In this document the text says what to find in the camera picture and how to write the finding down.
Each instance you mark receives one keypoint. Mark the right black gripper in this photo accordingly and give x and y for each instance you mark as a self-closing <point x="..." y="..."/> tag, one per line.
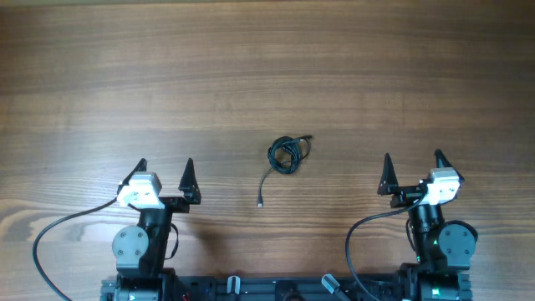
<point x="405" y="194"/>

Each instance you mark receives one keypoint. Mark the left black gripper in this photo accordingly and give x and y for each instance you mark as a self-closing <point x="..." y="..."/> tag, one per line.
<point x="190" y="196"/>

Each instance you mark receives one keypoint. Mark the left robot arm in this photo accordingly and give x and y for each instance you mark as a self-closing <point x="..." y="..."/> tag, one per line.
<point x="140" y="250"/>

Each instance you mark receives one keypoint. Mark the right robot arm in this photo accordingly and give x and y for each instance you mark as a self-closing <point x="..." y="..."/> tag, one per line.
<point x="443" y="249"/>

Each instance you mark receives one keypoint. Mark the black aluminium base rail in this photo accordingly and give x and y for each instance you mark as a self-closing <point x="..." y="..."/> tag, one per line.
<point x="381" y="286"/>

